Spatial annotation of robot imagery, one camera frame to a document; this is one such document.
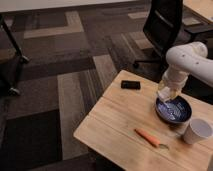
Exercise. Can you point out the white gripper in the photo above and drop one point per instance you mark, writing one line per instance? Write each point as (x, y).
(175, 80)

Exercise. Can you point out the white sponge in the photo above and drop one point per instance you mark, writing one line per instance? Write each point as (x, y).
(165, 94)

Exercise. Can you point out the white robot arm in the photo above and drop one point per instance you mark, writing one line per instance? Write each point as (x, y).
(185, 60)

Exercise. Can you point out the blue ceramic bowl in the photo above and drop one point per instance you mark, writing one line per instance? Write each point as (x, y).
(176, 111)

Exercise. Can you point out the black rectangular block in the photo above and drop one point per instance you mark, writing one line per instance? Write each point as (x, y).
(130, 85)

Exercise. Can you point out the white paper cup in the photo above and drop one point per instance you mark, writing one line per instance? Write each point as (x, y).
(197, 130)

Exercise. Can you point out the orange carrot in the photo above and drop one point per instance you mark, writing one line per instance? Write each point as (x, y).
(151, 139)

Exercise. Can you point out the black office chair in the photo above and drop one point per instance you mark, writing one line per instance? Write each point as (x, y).
(162, 27)

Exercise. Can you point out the wooden desk in background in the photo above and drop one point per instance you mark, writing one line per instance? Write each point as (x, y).
(203, 8)

